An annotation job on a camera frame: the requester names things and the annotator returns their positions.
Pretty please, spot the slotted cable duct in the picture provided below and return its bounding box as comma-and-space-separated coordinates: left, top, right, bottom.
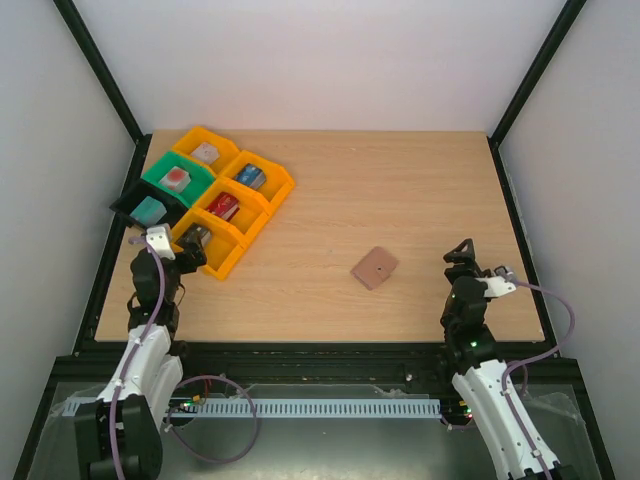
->
59, 394, 444, 419

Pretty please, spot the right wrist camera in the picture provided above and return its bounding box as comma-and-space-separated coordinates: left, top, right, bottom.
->
477, 266, 517, 300

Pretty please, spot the yellow bin with red cards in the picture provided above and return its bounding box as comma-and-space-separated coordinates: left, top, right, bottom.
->
194, 177, 271, 241

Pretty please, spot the blue card stack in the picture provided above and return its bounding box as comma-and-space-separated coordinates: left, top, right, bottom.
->
234, 164, 266, 190

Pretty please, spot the black bin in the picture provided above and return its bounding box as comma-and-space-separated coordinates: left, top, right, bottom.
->
110, 179, 187, 229

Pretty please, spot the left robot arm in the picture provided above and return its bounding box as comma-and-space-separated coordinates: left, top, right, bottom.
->
74, 233, 206, 479

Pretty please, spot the red-dot card stack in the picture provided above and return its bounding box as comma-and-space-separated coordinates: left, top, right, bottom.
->
159, 166, 191, 194

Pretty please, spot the teal card stack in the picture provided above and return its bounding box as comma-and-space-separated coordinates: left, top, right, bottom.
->
130, 196, 167, 228

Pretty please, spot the black aluminium frame rail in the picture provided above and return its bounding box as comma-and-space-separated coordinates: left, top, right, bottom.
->
51, 342, 582, 385

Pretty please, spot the green bin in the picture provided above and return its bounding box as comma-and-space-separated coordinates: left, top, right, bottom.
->
142, 152, 214, 208

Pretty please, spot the red card stack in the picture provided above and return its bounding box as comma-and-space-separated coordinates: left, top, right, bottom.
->
206, 192, 240, 221

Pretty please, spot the white card stack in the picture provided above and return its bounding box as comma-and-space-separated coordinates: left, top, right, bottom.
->
191, 142, 220, 165

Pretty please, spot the yellow bin near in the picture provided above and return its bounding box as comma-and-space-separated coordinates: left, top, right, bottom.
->
171, 207, 247, 281

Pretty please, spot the pink leather card holder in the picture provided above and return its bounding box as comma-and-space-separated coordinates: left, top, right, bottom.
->
351, 246, 399, 291

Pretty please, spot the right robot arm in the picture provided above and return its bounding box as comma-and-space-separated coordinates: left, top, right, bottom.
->
436, 238, 578, 479

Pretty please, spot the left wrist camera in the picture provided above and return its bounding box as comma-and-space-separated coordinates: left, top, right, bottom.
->
145, 223, 175, 260

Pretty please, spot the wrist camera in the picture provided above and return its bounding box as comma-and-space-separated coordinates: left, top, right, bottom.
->
145, 223, 175, 260
477, 266, 517, 300

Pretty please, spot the dark card stack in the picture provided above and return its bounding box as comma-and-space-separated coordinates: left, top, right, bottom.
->
177, 223, 212, 249

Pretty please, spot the yellow bin with blue cards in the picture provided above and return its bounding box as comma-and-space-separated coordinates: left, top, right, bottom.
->
221, 150, 295, 214

